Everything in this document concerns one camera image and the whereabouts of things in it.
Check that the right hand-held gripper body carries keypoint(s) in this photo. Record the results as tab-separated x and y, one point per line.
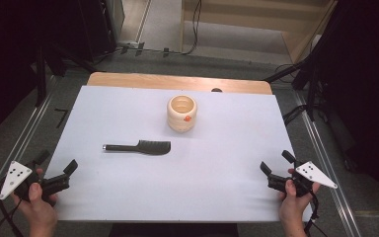
314	174

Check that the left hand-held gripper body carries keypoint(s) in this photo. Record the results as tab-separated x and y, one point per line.
15	177

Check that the black comb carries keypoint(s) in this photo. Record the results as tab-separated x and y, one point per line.
151	147

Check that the cream ribbed cup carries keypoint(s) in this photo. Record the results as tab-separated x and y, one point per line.
181	120

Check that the person's right hand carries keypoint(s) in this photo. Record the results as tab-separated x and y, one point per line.
292	209

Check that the person's left hand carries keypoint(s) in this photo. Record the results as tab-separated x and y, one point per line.
39	210

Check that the white board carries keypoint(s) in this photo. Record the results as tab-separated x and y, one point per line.
210	171

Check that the black stand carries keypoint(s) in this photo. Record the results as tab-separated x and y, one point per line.
311	85
40	75

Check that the person's dark clothing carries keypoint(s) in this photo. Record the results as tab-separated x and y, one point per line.
174	230

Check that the wooden table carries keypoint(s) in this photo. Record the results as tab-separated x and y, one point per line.
144	80

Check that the black cabinet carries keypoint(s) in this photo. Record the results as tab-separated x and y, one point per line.
95	29

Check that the wooden shelf unit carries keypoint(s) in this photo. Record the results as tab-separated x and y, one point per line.
243	19

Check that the metal floor rail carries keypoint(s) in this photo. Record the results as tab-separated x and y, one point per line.
325	171
16	148

